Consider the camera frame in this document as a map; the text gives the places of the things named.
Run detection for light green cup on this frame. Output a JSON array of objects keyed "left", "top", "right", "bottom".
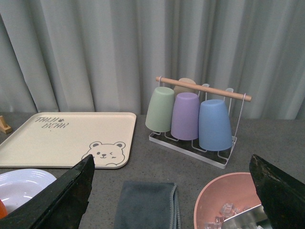
[{"left": 145, "top": 86, "right": 175, "bottom": 133}]

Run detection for purple cup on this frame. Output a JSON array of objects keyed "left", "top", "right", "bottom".
[{"left": 171, "top": 92, "right": 200, "bottom": 141}]

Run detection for pink bowl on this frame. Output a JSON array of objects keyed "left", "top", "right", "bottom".
[{"left": 193, "top": 172, "right": 261, "bottom": 229}]

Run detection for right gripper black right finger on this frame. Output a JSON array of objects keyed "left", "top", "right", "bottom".
[{"left": 249, "top": 155, "right": 305, "bottom": 229}]

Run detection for beige bear tray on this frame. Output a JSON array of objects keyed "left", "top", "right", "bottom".
[{"left": 0, "top": 112, "right": 136, "bottom": 169}]

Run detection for beige cup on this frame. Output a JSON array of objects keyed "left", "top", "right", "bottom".
[{"left": 173, "top": 78, "right": 196, "bottom": 97}]

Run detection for wooden dish rack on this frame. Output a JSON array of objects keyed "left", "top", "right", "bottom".
[{"left": 0, "top": 115, "right": 12, "bottom": 134}]

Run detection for grey curtain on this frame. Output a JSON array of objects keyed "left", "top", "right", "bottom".
[{"left": 0, "top": 0, "right": 305, "bottom": 119}]

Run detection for ice cubes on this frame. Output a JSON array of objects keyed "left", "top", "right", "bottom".
[{"left": 204, "top": 203, "right": 252, "bottom": 229}]

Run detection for white plate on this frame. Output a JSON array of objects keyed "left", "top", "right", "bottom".
[{"left": 0, "top": 168, "right": 56, "bottom": 213}]

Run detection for blue cup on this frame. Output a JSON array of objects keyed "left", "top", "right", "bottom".
[{"left": 199, "top": 99, "right": 233, "bottom": 151}]

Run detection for grey cloth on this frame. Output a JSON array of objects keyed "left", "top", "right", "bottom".
[{"left": 114, "top": 181, "right": 182, "bottom": 229}]

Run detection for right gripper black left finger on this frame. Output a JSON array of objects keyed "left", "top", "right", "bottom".
[{"left": 0, "top": 155, "right": 95, "bottom": 229}]

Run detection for orange fruit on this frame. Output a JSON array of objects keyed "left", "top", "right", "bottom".
[{"left": 0, "top": 200, "right": 8, "bottom": 219}]

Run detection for metal scoop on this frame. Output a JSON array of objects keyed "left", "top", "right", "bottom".
[{"left": 221, "top": 205, "right": 272, "bottom": 229}]

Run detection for white cup rack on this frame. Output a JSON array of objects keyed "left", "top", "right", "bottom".
[{"left": 149, "top": 76, "right": 252, "bottom": 169}]

